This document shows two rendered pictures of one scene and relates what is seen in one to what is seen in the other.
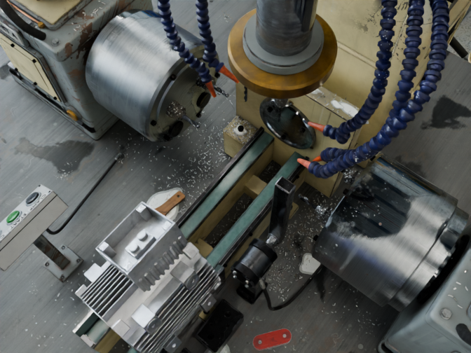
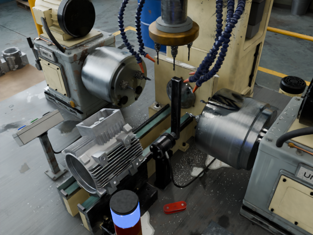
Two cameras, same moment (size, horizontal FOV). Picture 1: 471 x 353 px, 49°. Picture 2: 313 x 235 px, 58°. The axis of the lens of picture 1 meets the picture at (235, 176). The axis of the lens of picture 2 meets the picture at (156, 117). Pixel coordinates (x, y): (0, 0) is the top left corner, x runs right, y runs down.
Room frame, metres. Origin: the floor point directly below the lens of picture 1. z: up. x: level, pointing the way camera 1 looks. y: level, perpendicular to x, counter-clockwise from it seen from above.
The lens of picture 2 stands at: (-0.42, -0.02, 1.72)
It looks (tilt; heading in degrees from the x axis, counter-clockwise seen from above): 39 degrees down; 1
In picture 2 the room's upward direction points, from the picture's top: 2 degrees counter-clockwise
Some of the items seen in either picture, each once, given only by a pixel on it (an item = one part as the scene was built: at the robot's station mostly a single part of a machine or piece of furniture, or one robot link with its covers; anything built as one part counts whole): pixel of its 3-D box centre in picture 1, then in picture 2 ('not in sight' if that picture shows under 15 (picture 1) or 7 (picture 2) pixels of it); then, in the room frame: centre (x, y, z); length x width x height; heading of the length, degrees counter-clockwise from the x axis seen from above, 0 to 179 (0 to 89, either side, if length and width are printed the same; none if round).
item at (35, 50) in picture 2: not in sight; (41, 53); (0.92, 0.58, 1.07); 0.08 x 0.07 x 0.20; 141
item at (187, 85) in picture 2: (286, 125); (180, 93); (0.60, -0.12, 1.02); 0.15 x 0.02 x 0.15; 51
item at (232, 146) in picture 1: (240, 139); (157, 114); (0.66, -0.02, 0.86); 0.07 x 0.06 x 0.12; 51
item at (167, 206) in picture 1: (151, 220); not in sight; (0.47, 0.21, 0.80); 0.21 x 0.05 x 0.01; 133
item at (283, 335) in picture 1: (272, 339); (174, 207); (0.18, -0.07, 0.81); 0.09 x 0.03 x 0.02; 103
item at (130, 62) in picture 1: (139, 65); (107, 72); (0.76, 0.22, 1.04); 0.37 x 0.25 x 0.25; 51
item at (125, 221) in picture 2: not in sight; (125, 209); (-0.07, 0.05, 1.19); 0.06 x 0.06 x 0.04
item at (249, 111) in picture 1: (300, 115); (187, 95); (0.65, -0.16, 0.97); 0.30 x 0.11 x 0.34; 51
